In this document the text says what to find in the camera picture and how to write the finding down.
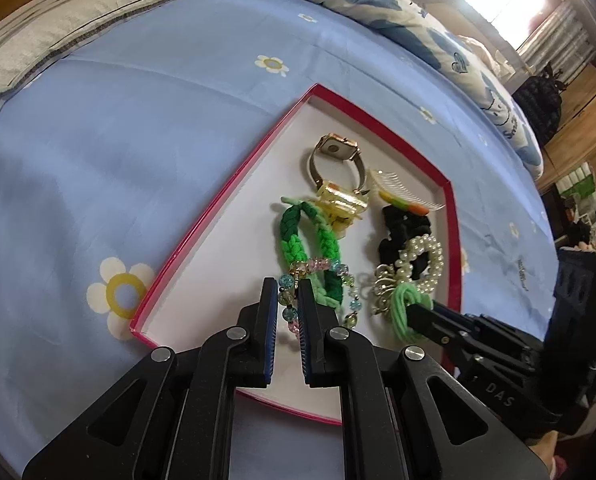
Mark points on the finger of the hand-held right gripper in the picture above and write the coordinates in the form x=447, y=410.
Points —
x=453, y=312
x=433, y=327

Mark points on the wooden wardrobe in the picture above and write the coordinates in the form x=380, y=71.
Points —
x=588, y=125

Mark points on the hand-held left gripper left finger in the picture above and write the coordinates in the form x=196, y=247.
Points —
x=270, y=340

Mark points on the cluttered shelf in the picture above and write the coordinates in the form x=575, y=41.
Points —
x=578, y=185

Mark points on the clear hair comb orange trim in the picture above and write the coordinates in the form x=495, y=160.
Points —
x=403, y=205

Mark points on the black scrunchie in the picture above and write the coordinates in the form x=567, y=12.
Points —
x=395, y=222

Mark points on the white cloth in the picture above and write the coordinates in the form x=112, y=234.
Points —
x=483, y=52

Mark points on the blue heart-pattern pillow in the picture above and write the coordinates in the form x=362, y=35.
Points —
x=378, y=5

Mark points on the black backpack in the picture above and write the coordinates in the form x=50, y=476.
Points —
x=538, y=105

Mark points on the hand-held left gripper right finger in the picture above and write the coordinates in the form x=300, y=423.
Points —
x=303, y=340

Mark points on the bright window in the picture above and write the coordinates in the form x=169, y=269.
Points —
x=513, y=0

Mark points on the red shallow box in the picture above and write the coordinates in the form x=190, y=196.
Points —
x=258, y=195

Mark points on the person's right hand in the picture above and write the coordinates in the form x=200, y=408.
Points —
x=543, y=455

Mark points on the metal band wristwatch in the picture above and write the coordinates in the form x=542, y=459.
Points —
x=335, y=149

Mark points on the yellow hair claw clip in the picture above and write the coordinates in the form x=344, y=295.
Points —
x=340, y=200

